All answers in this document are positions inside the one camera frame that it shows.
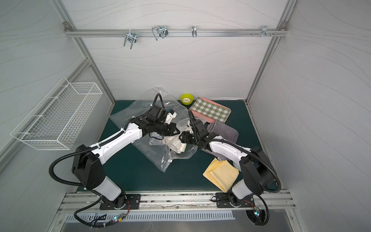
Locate white slotted cable duct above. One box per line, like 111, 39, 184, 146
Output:
78, 210, 235, 222

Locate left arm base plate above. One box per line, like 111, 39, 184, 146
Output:
100, 193, 141, 210

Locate small metal bracket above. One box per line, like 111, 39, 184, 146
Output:
191, 26, 197, 38

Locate clear plastic vacuum bag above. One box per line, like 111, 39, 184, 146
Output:
110, 87, 198, 172

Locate grey towel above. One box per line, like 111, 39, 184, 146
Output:
204, 120, 239, 143

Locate black corrugated cable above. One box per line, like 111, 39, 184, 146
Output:
187, 109, 282, 226
48, 92, 166, 187

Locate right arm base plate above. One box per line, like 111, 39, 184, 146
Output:
213, 192, 255, 208

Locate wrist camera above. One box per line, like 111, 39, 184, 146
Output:
147, 105, 177, 124
189, 118, 206, 134

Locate white wire basket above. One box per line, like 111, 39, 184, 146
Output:
10, 77, 102, 150

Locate green checkered folded cloth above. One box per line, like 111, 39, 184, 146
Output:
189, 98, 231, 123

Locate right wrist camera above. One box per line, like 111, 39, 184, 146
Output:
189, 118, 206, 134

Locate green table mat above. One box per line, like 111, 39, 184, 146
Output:
103, 100, 261, 191

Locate metal hook bracket right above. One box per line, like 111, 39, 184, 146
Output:
251, 26, 277, 37

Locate left black corrugated cable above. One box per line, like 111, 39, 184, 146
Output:
48, 92, 166, 187

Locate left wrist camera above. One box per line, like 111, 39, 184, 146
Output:
147, 105, 177, 124

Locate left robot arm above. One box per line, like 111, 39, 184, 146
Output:
71, 112, 180, 205

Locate pink tray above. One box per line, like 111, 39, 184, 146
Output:
188, 97, 232, 124

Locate small green bowl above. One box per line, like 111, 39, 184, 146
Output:
180, 94, 194, 105

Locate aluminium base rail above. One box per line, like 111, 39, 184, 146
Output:
57, 190, 296, 213

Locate yellow towel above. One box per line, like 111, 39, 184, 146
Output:
203, 158, 239, 193

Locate white rabbit patterned towel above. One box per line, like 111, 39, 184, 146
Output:
149, 135, 186, 154

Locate aluminium crossbar rail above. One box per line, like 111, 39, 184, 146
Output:
65, 28, 288, 38

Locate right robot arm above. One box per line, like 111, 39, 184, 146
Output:
179, 130, 282, 201

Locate metal u-bolt clamp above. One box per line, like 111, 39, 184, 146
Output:
123, 32, 137, 49

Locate metal u-bolt hook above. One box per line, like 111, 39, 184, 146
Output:
151, 25, 169, 41

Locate right black corrugated cable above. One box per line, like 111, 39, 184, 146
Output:
187, 109, 282, 226

